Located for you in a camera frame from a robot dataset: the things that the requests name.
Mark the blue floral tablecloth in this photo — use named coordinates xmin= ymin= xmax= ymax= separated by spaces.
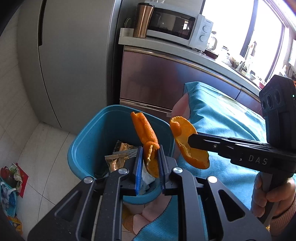
xmin=134 ymin=81 xmax=296 ymax=241

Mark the person's right hand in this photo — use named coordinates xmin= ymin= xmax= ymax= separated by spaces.
xmin=251 ymin=173 xmax=296 ymax=218

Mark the curved orange peel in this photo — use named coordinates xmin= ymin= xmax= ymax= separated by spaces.
xmin=169 ymin=116 xmax=210 ymax=169

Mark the glass kettle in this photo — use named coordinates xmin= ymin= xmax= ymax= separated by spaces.
xmin=206 ymin=31 xmax=219 ymax=51

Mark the kitchen counter with cabinets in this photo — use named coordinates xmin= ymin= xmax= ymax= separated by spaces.
xmin=118 ymin=28 xmax=266 ymax=116

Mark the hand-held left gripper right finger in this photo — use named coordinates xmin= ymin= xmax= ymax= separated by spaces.
xmin=158 ymin=146 xmax=272 ymax=241

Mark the gold snack wrapper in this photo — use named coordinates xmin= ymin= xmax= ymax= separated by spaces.
xmin=105 ymin=152 xmax=130 ymax=172
xmin=113 ymin=140 xmax=136 ymax=154

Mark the white microwave oven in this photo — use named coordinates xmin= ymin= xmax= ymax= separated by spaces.
xmin=146 ymin=6 xmax=214 ymax=50

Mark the person's right forearm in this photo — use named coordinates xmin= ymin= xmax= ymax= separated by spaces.
xmin=268 ymin=202 xmax=296 ymax=237

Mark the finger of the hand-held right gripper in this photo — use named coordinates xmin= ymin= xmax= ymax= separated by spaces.
xmin=188 ymin=133 xmax=236 ymax=159

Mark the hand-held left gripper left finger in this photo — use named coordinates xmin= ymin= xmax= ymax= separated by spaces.
xmin=28 ymin=146 xmax=144 ymax=241

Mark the grey refrigerator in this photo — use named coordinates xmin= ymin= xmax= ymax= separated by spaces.
xmin=17 ymin=0 xmax=123 ymax=129

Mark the long orange peel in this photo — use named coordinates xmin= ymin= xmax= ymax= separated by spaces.
xmin=131 ymin=111 xmax=160 ymax=178

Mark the pile of colourful bags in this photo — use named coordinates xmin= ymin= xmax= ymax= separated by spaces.
xmin=0 ymin=162 xmax=29 ymax=232

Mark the copper travel tumbler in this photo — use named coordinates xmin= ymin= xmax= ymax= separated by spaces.
xmin=132 ymin=3 xmax=154 ymax=39

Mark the teal plastic trash bin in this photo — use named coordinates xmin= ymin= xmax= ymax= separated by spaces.
xmin=67 ymin=105 xmax=175 ymax=205

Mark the dark framed window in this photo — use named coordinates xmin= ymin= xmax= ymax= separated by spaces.
xmin=200 ymin=0 xmax=292 ymax=81

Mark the orange slipper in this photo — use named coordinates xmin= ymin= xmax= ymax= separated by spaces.
xmin=122 ymin=205 xmax=136 ymax=230

